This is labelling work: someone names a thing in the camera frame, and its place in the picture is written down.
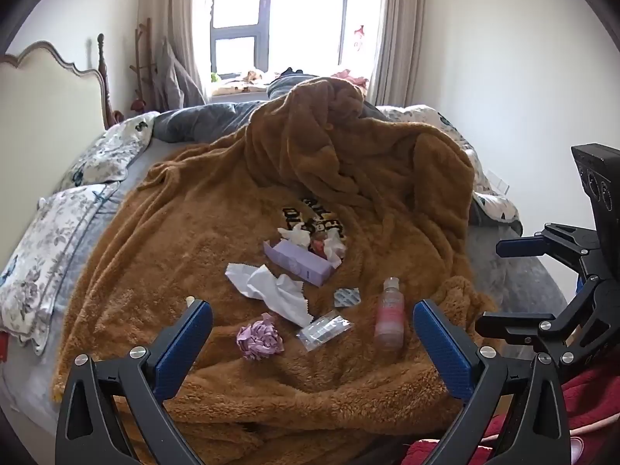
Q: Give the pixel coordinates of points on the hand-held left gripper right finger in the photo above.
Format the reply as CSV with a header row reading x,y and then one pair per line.
x,y
443,348

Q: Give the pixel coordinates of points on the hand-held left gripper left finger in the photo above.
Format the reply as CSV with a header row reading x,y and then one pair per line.
x,y
181,348

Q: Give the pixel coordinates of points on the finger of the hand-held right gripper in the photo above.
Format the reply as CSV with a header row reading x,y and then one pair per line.
x,y
516,247
513,325

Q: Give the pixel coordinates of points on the pink plastic bottle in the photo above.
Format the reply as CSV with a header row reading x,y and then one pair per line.
x,y
390,315

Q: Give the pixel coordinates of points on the purple paper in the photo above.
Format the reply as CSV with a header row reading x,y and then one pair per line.
x,y
260,338

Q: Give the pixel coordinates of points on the white tissue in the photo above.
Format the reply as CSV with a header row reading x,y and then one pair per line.
x,y
334,247
271,290
294,236

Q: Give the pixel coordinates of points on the clear plastic wrapper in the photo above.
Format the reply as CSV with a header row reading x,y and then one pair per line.
x,y
322,330

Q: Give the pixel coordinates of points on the purple cardboard box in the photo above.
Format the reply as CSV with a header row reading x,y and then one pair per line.
x,y
300,264

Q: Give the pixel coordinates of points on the red wrapper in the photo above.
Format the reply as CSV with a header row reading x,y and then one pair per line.
x,y
317,248

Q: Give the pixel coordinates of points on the small white scrap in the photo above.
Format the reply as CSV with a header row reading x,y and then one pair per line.
x,y
190,301

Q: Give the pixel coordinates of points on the person's red clothing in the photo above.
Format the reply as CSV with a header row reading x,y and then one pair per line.
x,y
596,407

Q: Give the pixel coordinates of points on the brown fleece blanket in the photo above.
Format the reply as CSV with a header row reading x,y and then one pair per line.
x,y
193,232

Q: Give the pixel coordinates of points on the floral pillow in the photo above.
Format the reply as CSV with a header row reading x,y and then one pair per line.
x,y
46,256
109,152

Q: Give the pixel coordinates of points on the grey duvet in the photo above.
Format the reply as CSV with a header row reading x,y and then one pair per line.
x,y
208,121

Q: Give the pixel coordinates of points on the beige curtain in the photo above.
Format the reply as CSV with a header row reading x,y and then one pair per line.
x,y
164,5
402,34

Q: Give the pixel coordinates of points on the grey hanging cloth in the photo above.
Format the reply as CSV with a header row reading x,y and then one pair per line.
x,y
179,82

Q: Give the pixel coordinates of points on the patterned cloth on windowsill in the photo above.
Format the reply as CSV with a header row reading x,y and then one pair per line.
x,y
237,88

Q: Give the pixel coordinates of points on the cream upholstered bed headboard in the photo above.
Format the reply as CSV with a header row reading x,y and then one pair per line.
x,y
34,106

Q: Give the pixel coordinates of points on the wooden coat rack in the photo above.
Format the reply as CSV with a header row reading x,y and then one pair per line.
x,y
140,65

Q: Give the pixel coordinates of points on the dark framed window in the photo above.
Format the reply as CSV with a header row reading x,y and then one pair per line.
x,y
278,24

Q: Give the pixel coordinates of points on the white wall socket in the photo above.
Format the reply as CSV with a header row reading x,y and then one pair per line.
x,y
499,182

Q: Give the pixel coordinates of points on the red wall ornament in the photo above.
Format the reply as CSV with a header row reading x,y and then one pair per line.
x,y
359,36

